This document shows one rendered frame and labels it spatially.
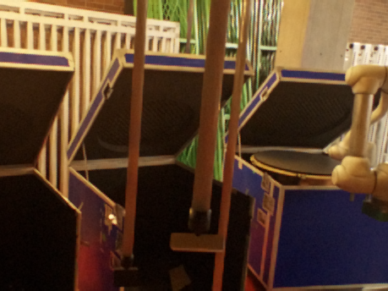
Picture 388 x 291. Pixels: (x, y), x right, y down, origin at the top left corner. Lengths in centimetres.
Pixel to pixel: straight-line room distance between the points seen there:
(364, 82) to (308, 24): 180
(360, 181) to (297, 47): 205
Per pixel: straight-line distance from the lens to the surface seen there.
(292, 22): 466
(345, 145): 312
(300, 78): 340
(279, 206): 325
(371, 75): 287
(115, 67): 246
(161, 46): 459
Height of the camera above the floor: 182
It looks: 12 degrees down
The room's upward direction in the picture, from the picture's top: 5 degrees clockwise
